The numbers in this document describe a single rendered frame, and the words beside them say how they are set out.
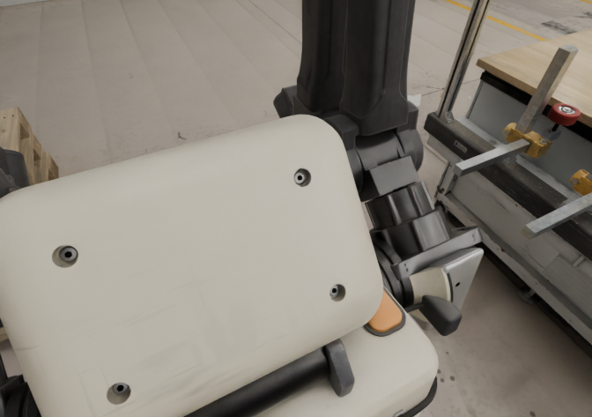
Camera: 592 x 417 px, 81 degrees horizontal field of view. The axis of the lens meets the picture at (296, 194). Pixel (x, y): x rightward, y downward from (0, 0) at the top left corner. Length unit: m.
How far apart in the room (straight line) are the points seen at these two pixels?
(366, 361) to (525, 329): 1.66
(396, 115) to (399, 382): 0.25
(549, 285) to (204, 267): 1.77
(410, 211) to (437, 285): 0.08
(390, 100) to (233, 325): 0.27
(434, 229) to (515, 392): 1.43
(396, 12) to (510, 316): 1.69
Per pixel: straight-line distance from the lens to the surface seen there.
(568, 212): 1.17
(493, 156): 1.23
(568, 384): 1.90
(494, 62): 1.63
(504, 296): 1.97
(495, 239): 1.93
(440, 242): 0.39
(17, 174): 0.60
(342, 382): 0.26
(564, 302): 1.87
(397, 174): 0.39
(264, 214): 0.19
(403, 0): 0.36
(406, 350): 0.30
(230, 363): 0.21
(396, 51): 0.36
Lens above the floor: 1.51
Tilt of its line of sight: 46 degrees down
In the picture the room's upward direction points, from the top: straight up
